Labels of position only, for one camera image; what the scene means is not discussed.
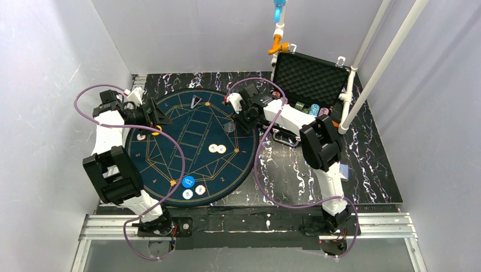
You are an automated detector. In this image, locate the clear dealer button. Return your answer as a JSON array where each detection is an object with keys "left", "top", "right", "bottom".
[{"left": 223, "top": 121, "right": 236, "bottom": 134}]

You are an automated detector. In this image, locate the blue small blind button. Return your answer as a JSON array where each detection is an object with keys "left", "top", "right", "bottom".
[{"left": 182, "top": 175, "right": 195, "bottom": 189}]

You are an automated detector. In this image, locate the light blue poker chip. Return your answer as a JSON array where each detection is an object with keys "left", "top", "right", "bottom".
[{"left": 182, "top": 189, "right": 194, "bottom": 200}]

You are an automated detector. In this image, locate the red white poker chip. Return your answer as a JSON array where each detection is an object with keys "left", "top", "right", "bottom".
[{"left": 195, "top": 185, "right": 206, "bottom": 196}]

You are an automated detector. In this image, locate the yellow big blind button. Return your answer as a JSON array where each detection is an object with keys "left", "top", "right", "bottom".
[{"left": 152, "top": 125, "right": 162, "bottom": 136}]

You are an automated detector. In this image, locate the orange poker chip stack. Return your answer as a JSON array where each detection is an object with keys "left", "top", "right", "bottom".
[{"left": 136, "top": 133, "right": 146, "bottom": 141}]

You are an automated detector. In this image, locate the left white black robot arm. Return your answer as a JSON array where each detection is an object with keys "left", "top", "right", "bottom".
[{"left": 83, "top": 90, "right": 174, "bottom": 236}]

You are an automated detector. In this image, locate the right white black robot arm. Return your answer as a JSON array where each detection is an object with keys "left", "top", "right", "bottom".
[{"left": 225, "top": 85, "right": 350, "bottom": 232}]

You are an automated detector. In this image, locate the green chip row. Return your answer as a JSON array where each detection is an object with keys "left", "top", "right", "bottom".
[{"left": 294, "top": 101, "right": 310, "bottom": 114}]

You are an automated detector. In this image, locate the black poker chip case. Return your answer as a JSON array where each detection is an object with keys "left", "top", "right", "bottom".
[{"left": 264, "top": 53, "right": 350, "bottom": 136}]

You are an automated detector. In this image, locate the light blue chip row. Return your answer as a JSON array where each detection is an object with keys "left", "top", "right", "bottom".
[{"left": 308, "top": 104, "right": 320, "bottom": 117}]

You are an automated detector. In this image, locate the orange pipe clamp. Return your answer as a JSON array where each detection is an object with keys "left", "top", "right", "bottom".
[{"left": 268, "top": 34, "right": 290, "bottom": 55}]

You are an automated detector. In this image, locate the round dark blue poker mat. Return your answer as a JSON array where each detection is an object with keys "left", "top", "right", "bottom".
[{"left": 125, "top": 88, "right": 259, "bottom": 207}]

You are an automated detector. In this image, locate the purple chip row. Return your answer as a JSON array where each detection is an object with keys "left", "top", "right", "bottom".
[{"left": 318, "top": 108, "right": 330, "bottom": 116}]

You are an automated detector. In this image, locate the playing card deck box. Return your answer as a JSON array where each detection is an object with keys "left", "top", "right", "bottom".
[{"left": 339, "top": 163, "right": 351, "bottom": 182}]

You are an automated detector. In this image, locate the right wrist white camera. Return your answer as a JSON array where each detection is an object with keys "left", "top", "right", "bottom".
[{"left": 226, "top": 93, "right": 243, "bottom": 114}]

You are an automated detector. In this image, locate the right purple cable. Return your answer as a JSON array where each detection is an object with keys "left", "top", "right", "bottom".
[{"left": 225, "top": 78, "right": 360, "bottom": 260}]

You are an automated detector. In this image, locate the chrome case handle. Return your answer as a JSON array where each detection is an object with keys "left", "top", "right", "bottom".
[{"left": 272, "top": 129, "right": 301, "bottom": 148}]

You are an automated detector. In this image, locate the aluminium rail left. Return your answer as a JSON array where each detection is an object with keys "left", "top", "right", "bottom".
[{"left": 100, "top": 74, "right": 147, "bottom": 206}]

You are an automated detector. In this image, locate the aluminium rail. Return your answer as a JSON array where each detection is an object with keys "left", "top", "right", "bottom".
[
  {"left": 100, "top": 74, "right": 147, "bottom": 206},
  {"left": 71, "top": 209, "right": 427, "bottom": 271}
]

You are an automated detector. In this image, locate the white pvc pipe frame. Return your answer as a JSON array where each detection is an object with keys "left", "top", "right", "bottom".
[{"left": 338, "top": 1, "right": 428, "bottom": 135}]

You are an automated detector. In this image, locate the aluminium rail front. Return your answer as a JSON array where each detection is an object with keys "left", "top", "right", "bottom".
[{"left": 71, "top": 209, "right": 427, "bottom": 271}]

